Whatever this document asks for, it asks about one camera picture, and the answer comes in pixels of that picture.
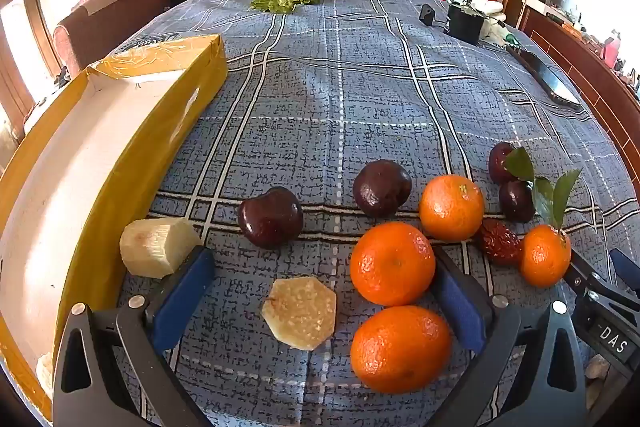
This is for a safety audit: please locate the blue plaid blanket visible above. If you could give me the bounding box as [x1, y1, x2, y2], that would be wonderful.
[100, 0, 640, 427]

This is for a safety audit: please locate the red dried date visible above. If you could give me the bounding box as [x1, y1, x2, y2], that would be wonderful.
[480, 219, 523, 265]

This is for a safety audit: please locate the green and white package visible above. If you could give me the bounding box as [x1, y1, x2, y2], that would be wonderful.
[480, 14, 521, 48]

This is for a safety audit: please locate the wooden cabinet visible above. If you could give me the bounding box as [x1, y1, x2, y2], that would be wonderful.
[517, 0, 640, 168]

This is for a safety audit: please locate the black box device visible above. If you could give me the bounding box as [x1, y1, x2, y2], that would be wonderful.
[446, 0, 486, 45]

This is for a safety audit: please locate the pink bottle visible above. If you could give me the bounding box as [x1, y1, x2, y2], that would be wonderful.
[602, 36, 622, 68]

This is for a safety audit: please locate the black smartphone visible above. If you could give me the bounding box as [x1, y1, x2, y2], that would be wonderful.
[506, 44, 582, 108]

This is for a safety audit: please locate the wooden window frame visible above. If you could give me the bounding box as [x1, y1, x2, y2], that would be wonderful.
[0, 0, 63, 168]

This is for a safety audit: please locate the small white fruit piece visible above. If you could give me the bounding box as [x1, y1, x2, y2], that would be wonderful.
[35, 352, 55, 398]

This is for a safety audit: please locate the peeled white fruit chunk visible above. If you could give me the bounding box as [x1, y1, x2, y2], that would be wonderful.
[119, 217, 203, 279]

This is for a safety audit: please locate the brown armchair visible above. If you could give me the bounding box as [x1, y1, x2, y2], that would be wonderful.
[52, 0, 178, 78]

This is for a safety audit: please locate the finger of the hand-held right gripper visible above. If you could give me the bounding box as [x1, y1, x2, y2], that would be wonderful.
[564, 251, 608, 303]
[609, 248, 640, 295]

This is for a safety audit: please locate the yellow cardboard box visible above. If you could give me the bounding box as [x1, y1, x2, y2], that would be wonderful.
[0, 33, 229, 423]

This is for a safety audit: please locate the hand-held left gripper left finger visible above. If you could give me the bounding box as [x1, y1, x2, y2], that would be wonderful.
[52, 246, 217, 427]

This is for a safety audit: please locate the orange mandarin with leaves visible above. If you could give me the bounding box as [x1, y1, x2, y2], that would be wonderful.
[504, 147, 583, 289]

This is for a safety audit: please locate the dark red plum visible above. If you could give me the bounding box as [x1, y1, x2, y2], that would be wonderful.
[238, 186, 304, 250]
[352, 159, 413, 218]
[499, 179, 537, 224]
[488, 142, 521, 185]

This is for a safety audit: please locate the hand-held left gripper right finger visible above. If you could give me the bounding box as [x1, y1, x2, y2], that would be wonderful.
[431, 247, 588, 427]

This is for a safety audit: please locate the peeled white fruit slice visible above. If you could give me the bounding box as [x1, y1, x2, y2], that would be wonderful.
[261, 277, 337, 351]

